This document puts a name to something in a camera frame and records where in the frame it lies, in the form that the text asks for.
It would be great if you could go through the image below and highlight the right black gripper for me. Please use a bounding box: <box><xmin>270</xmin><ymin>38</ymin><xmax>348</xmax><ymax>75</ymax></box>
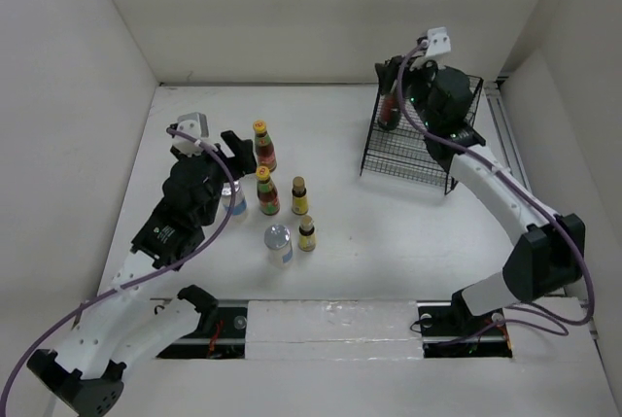
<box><xmin>374</xmin><ymin>53</ymin><xmax>438</xmax><ymax>131</ymax></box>

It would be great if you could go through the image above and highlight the dark soy sauce bottle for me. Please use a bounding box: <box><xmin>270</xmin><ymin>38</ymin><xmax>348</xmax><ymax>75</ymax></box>
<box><xmin>377</xmin><ymin>87</ymin><xmax>401</xmax><ymax>131</ymax></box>

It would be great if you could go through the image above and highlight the red sauce bottle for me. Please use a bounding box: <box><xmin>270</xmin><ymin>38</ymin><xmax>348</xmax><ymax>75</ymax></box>
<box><xmin>256</xmin><ymin>165</ymin><xmax>280</xmax><ymax>216</ymax></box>
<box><xmin>253</xmin><ymin>120</ymin><xmax>277</xmax><ymax>172</ymax></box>

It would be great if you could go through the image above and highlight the silver-lid jar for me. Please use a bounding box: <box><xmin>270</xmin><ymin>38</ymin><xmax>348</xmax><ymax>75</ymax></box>
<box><xmin>221</xmin><ymin>181</ymin><xmax>248</xmax><ymax>222</ymax></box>
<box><xmin>263</xmin><ymin>225</ymin><xmax>294</xmax><ymax>268</ymax></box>

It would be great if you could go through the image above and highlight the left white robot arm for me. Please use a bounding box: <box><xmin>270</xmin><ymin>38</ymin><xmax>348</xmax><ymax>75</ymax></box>
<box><xmin>27</xmin><ymin>125</ymin><xmax>257</xmax><ymax>416</ymax></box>

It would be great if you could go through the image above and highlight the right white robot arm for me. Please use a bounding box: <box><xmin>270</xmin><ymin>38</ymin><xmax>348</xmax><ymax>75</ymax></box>
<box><xmin>374</xmin><ymin>55</ymin><xmax>586</xmax><ymax>346</ymax></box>

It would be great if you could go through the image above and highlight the far small yellow bottle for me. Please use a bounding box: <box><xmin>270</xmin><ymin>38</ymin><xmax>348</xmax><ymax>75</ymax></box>
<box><xmin>292</xmin><ymin>176</ymin><xmax>309</xmax><ymax>216</ymax></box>

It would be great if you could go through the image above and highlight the small yellow bottle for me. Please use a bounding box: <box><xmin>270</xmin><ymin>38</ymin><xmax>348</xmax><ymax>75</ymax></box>
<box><xmin>292</xmin><ymin>176</ymin><xmax>309</xmax><ymax>216</ymax></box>
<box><xmin>298</xmin><ymin>215</ymin><xmax>316</xmax><ymax>252</ymax></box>

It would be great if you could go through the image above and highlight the near small yellow bottle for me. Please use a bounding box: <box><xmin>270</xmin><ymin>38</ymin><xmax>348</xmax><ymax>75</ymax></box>
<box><xmin>298</xmin><ymin>215</ymin><xmax>316</xmax><ymax>252</ymax></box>

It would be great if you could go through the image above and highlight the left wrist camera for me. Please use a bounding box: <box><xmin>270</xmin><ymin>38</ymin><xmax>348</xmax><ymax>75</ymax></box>
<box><xmin>170</xmin><ymin>112</ymin><xmax>209</xmax><ymax>157</ymax></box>

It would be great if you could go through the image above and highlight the black wire rack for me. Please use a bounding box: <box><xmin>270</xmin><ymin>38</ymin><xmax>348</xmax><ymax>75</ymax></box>
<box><xmin>360</xmin><ymin>66</ymin><xmax>483</xmax><ymax>194</ymax></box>

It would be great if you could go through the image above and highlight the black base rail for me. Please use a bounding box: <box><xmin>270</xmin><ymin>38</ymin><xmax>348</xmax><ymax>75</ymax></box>
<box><xmin>159</xmin><ymin>300</ymin><xmax>513</xmax><ymax>361</ymax></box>

